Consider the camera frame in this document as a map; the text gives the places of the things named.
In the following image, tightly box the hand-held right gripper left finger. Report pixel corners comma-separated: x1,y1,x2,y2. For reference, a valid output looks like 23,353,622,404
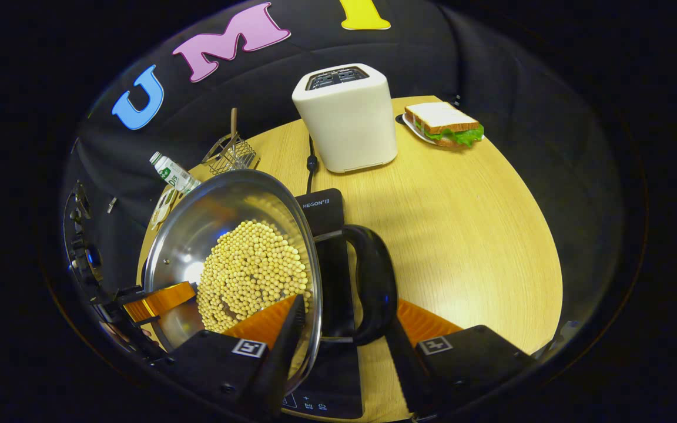
165,294,307,421

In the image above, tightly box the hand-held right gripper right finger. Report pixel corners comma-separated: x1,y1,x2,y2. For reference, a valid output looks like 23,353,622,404
386,298,536,415

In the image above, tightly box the steel pot with soybeans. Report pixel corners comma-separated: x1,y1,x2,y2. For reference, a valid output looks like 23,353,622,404
143,169,399,395

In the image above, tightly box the black induction cooktop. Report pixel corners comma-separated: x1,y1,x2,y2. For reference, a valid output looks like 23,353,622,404
283,188,366,420

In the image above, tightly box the white divided dish of beans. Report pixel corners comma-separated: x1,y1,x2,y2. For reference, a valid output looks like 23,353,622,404
150,188,177,230

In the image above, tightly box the white drink bottle green label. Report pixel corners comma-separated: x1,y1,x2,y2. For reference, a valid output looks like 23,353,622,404
149,152,202,194

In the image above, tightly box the white toaster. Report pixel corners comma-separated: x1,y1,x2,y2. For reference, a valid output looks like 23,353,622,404
291,63,398,174

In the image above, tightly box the sandwich with lettuce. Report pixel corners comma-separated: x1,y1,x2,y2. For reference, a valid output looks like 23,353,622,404
404,102,485,147

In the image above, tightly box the metal wire utensil holder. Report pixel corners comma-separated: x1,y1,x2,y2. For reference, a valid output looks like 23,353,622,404
202,132,258,176

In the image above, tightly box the toaster power cable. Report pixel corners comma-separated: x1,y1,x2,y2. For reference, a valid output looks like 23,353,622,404
305,135,320,194

